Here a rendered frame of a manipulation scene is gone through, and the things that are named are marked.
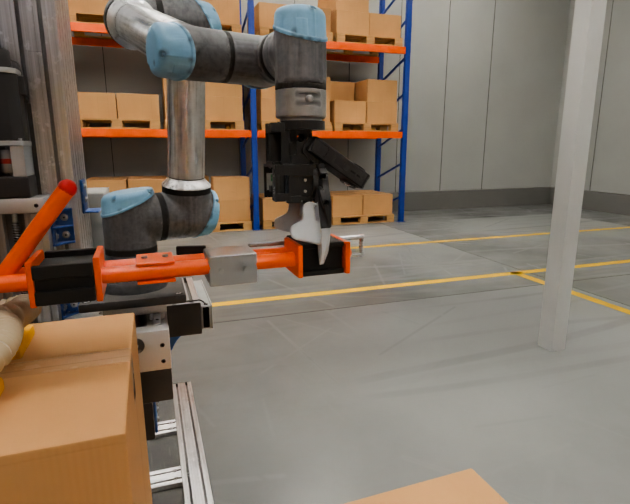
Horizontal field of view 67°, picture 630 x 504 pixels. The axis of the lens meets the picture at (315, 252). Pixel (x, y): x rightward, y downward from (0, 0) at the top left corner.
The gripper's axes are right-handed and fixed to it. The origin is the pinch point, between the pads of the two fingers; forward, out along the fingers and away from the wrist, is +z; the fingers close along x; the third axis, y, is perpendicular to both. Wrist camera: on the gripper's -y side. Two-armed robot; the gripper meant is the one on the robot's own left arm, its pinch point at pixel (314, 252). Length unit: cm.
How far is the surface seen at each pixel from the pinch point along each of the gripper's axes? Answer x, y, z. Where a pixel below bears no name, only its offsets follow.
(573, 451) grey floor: -74, -152, 120
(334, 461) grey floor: -104, -46, 119
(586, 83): -160, -231, -54
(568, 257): -161, -233, 54
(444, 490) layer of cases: -16, -39, 66
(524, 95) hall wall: -828, -796, -133
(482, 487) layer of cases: -13, -48, 66
